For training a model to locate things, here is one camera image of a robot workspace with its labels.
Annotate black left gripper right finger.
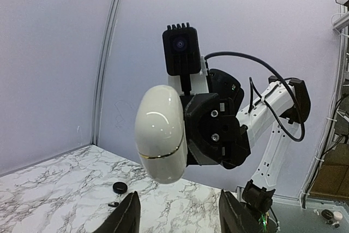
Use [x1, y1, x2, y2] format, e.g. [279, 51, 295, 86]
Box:
[219, 189, 258, 233]

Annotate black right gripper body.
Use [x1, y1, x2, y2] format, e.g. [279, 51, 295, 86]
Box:
[183, 69, 251, 169]

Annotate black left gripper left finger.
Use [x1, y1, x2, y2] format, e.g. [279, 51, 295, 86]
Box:
[95, 191, 141, 233]

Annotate white oval charging case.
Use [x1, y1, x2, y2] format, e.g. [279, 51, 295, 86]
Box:
[135, 85, 188, 184]

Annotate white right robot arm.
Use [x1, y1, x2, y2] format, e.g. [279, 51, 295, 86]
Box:
[180, 69, 311, 218]

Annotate round black charging case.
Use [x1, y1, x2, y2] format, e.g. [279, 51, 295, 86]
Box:
[112, 182, 128, 194]

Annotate pink earbud case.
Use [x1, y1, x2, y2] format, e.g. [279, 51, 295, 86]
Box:
[333, 211, 344, 221]

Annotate black earbud lower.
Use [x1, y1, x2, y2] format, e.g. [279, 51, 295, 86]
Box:
[108, 202, 119, 208]

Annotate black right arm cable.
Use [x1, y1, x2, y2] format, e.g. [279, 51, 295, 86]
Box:
[203, 51, 306, 142]

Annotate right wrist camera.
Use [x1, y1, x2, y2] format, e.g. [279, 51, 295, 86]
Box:
[162, 22, 201, 95]

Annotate right aluminium corner post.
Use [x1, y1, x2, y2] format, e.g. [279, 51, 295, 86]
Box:
[91, 0, 122, 146]

